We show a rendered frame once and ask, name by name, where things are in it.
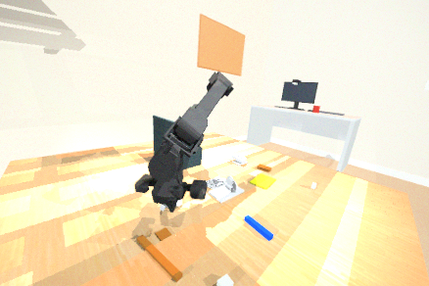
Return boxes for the orange rectangular block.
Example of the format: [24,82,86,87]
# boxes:
[257,165,271,173]

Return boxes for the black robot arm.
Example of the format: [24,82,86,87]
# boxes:
[148,71,234,206]

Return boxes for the orange flat bar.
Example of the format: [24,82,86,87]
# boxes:
[137,235,183,283]

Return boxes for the blue rectangular bar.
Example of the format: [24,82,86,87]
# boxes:
[244,215,273,241]

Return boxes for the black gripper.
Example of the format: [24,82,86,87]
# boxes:
[135,163,208,213]

